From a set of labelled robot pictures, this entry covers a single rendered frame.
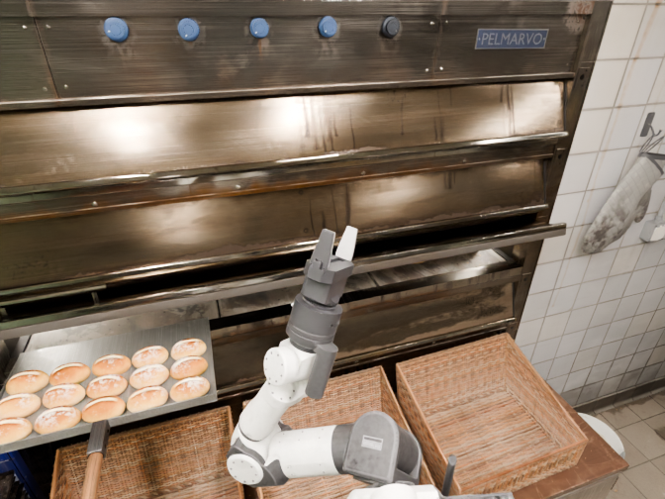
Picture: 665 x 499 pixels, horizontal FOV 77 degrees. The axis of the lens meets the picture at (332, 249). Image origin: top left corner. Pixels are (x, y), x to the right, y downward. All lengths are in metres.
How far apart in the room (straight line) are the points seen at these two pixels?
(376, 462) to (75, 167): 0.92
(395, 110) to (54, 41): 0.83
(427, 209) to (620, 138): 0.79
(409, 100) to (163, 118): 0.67
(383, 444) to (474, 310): 1.10
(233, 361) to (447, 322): 0.85
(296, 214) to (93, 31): 0.65
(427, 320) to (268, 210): 0.81
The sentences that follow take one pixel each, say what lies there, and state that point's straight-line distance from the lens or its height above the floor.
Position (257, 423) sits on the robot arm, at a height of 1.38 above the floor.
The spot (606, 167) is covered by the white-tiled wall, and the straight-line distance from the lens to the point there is 1.89.
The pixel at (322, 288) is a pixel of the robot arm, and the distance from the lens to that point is 0.69.
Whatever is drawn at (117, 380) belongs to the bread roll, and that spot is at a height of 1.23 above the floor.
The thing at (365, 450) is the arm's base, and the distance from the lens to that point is 0.83.
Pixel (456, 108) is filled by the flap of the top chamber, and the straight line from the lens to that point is 1.38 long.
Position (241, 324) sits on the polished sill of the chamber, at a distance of 1.43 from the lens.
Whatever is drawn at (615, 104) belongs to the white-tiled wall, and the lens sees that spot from 1.80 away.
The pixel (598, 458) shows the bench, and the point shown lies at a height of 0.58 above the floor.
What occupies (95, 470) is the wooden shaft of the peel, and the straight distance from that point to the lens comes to 1.15.
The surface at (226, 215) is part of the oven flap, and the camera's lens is 1.23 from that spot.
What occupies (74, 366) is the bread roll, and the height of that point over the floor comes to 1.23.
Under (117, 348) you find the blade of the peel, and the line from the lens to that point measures 1.46.
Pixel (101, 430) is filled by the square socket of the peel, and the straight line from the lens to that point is 1.21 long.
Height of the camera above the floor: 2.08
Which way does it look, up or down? 30 degrees down
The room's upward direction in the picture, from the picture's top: straight up
